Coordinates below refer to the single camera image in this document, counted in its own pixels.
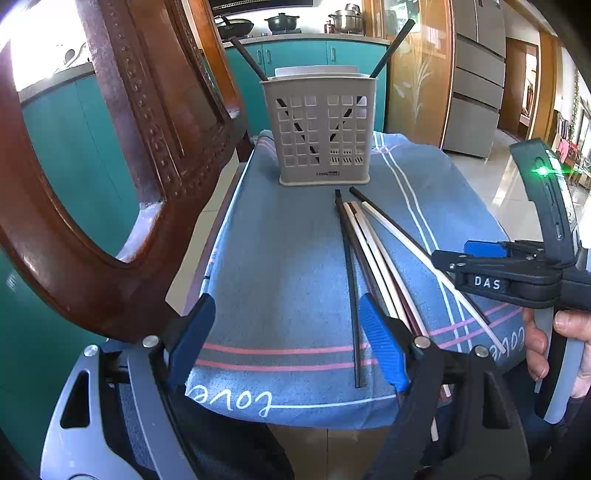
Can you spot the black frying pan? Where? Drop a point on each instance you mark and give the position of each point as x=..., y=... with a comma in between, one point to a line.
x=235, y=26

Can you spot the red-brown chopstick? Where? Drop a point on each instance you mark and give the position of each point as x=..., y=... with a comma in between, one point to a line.
x=412, y=314

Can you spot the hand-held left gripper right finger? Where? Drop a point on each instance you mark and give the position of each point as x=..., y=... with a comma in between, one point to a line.
x=383, y=350

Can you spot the wooden framed glass door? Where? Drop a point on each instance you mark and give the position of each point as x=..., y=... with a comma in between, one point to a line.
x=420, y=74

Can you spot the carved wooden chair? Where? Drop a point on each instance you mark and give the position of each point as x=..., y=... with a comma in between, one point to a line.
x=152, y=115

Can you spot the small stainless steel pot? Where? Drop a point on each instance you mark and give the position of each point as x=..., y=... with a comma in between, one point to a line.
x=353, y=9

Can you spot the large stainless steel pot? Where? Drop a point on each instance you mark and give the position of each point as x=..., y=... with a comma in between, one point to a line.
x=344, y=24

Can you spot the black chopstick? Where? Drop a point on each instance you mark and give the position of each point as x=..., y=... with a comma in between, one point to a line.
x=347, y=277
x=392, y=48
x=247, y=57

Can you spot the wooden interior door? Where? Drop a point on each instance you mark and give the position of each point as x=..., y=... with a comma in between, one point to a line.
x=517, y=87

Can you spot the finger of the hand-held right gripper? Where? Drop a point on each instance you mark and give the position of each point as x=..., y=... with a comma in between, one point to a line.
x=517, y=281
x=482, y=248

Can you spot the dark brown chopstick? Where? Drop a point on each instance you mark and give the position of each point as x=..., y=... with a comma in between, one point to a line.
x=392, y=220

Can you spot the silver refrigerator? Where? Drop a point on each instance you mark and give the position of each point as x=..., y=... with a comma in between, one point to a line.
x=475, y=78

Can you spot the black lidded pot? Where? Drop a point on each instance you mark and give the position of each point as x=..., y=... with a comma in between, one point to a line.
x=281, y=23

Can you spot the person's right hand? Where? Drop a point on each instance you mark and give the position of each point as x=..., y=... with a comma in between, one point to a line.
x=536, y=346

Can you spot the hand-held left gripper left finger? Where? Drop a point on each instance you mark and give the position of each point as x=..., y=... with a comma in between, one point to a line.
x=190, y=344

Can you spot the teal kitchen cabinet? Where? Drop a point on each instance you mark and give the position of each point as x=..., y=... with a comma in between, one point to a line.
x=55, y=152
x=295, y=53

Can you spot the blue striped towel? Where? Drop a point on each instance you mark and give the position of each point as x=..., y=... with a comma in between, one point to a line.
x=286, y=258

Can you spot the white plastic utensil holder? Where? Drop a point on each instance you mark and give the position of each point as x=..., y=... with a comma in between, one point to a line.
x=318, y=90

